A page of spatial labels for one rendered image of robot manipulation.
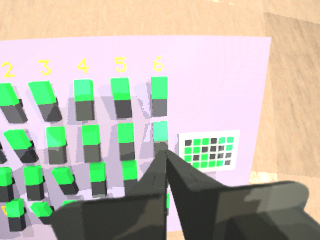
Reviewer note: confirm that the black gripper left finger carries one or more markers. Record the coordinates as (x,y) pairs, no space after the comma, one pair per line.
(139,215)

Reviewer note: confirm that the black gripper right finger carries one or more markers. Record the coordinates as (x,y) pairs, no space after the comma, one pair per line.
(204,204)

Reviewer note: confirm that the pale lavender switch panel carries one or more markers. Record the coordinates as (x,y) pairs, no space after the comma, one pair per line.
(82,118)

